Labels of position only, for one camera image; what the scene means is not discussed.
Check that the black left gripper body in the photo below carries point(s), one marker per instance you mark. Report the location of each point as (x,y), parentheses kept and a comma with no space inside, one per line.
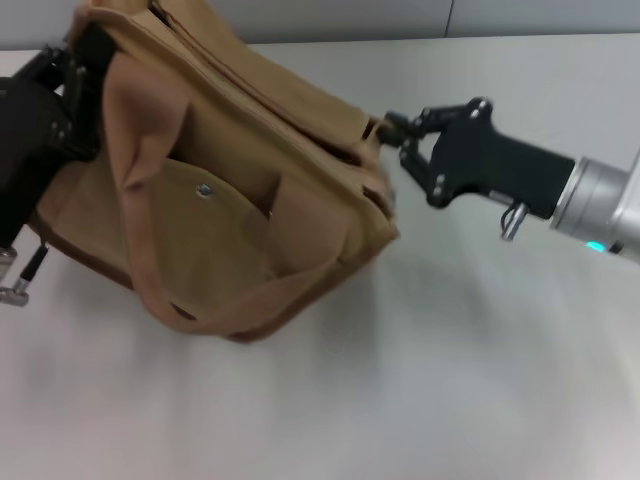
(25,150)

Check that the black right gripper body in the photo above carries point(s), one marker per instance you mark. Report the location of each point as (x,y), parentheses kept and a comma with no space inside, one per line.
(480,160)

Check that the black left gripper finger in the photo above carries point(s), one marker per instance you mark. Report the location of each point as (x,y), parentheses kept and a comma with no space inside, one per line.
(90,75)
(47,67)

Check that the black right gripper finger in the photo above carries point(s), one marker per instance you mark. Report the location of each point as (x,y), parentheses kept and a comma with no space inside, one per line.
(417,160)
(400,130)

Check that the khaki canvas food bag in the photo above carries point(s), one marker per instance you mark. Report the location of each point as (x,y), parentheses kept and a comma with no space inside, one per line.
(225,200)

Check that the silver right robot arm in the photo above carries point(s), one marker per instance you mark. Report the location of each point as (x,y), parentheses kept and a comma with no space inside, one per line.
(600,205)

